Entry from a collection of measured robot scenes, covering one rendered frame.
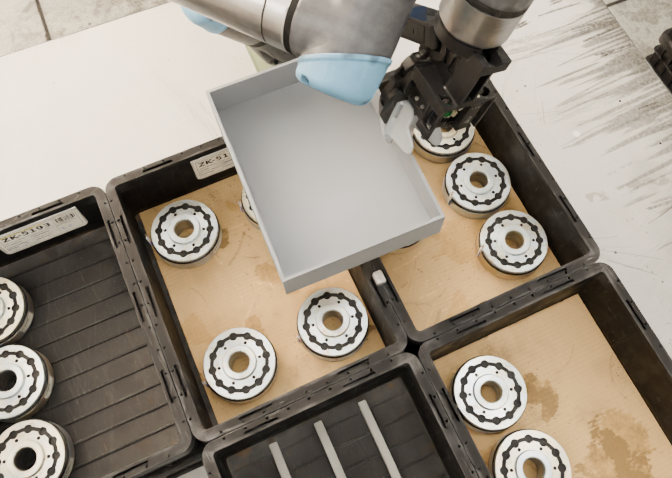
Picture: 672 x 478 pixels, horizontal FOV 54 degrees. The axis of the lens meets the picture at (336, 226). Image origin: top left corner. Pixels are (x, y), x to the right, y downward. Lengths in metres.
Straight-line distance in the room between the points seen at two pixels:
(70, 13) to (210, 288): 1.63
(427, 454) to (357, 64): 0.58
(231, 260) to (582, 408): 0.55
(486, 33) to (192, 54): 0.84
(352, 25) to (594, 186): 0.81
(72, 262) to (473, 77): 0.68
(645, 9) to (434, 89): 1.93
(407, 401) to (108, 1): 1.87
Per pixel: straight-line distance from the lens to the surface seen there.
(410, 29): 0.73
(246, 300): 1.01
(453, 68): 0.70
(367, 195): 0.82
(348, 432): 0.97
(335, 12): 0.58
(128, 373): 1.02
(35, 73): 1.46
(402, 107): 0.76
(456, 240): 1.05
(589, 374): 1.04
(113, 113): 1.35
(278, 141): 0.86
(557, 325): 1.05
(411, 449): 0.97
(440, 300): 1.01
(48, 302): 1.09
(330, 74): 0.58
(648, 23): 2.55
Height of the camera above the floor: 1.79
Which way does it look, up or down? 68 degrees down
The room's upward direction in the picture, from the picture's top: 1 degrees clockwise
